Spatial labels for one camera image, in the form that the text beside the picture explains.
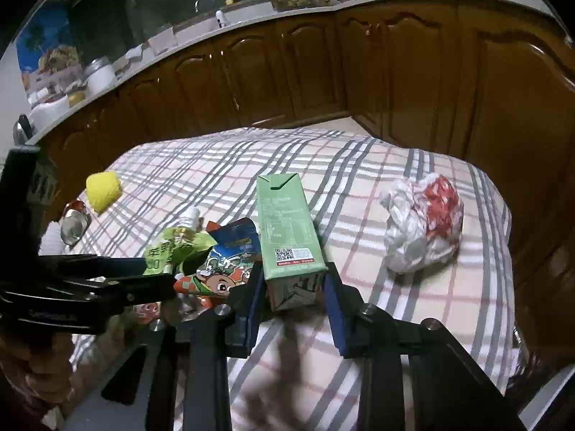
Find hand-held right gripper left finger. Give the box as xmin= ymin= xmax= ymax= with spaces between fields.
xmin=60 ymin=263 xmax=266 ymax=431

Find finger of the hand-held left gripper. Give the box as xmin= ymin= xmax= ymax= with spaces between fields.
xmin=103 ymin=274 xmax=178 ymax=306
xmin=38 ymin=256 xmax=147 ymax=279

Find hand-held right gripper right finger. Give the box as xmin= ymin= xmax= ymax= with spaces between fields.
xmin=323 ymin=263 xmax=526 ymax=431

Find green drink pouch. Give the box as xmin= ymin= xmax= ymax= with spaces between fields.
xmin=144 ymin=207 xmax=216 ymax=279

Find green drink carton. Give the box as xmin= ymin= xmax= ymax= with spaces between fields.
xmin=256 ymin=173 xmax=328 ymax=312

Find person's left hand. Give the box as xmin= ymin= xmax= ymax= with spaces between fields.
xmin=0 ymin=330 xmax=75 ymax=418

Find red snack packet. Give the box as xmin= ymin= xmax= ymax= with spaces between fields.
xmin=135 ymin=303 xmax=162 ymax=324

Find white crumpled tissue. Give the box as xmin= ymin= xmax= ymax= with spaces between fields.
xmin=38 ymin=224 xmax=64 ymax=256

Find cartoon print snack packet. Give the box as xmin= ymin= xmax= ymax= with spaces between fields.
xmin=173 ymin=218 xmax=263 ymax=310

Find yellow sponge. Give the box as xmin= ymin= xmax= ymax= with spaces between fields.
xmin=85 ymin=171 xmax=122 ymax=214

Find metal kettle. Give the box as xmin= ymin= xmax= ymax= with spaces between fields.
xmin=13 ymin=114 xmax=34 ymax=144

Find crumpled white red plastic bag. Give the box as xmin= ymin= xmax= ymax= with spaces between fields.
xmin=378 ymin=173 xmax=464 ymax=274

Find plaid tablecloth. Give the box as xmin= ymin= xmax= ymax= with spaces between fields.
xmin=67 ymin=126 xmax=526 ymax=431

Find white jar with metal lid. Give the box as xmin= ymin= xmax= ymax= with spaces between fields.
xmin=83 ymin=56 xmax=118 ymax=93

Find white cloth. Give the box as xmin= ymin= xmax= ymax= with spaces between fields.
xmin=123 ymin=42 xmax=144 ymax=66

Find white box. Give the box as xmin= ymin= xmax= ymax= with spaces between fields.
xmin=148 ymin=27 xmax=176 ymax=55

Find brown wooden lower cabinets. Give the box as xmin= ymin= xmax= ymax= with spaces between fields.
xmin=27 ymin=0 xmax=575 ymax=369

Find white kitchen countertop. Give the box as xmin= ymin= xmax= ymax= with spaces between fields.
xmin=18 ymin=0 xmax=562 ymax=144

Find wall poster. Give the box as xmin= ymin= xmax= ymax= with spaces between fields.
xmin=15 ymin=4 xmax=84 ymax=82

